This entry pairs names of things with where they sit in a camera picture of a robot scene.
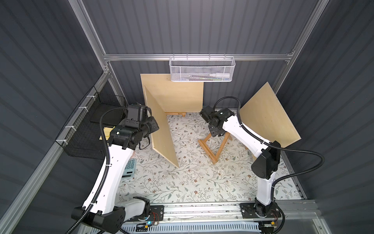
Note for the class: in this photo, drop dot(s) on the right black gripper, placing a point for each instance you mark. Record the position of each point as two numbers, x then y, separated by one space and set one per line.
205 113

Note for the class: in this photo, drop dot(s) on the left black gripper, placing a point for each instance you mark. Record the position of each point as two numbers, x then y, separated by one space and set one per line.
150 126

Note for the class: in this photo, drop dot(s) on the plywood board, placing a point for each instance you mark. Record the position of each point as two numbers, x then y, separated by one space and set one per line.
172 96
265 115
162 141

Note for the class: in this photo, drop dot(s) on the wooden easel frame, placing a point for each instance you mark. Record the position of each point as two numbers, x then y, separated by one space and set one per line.
183 114

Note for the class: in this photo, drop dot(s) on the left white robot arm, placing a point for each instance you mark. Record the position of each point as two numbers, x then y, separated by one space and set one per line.
99 209

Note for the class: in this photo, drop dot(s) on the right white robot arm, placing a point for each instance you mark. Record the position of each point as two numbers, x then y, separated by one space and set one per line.
266 153

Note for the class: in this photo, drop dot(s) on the yellow sticky note pad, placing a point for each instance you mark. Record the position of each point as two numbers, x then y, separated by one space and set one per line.
107 131

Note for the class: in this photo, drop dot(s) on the teal calculator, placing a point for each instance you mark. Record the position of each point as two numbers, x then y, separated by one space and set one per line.
130 169

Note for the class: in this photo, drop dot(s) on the white marker in basket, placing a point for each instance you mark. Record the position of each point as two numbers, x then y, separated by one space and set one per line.
221 76

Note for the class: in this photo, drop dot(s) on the black wire mesh basket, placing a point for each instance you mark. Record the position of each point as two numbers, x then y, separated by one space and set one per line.
81 135

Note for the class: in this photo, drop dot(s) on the white wire mesh basket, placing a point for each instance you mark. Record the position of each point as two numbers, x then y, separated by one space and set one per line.
198 68

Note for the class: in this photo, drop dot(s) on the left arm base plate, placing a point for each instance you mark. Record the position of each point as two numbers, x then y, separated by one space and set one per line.
156 213

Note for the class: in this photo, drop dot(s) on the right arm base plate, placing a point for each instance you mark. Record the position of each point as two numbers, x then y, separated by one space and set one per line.
258 210

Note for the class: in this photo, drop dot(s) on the aluminium rail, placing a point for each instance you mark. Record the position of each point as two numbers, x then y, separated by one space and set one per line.
219 210

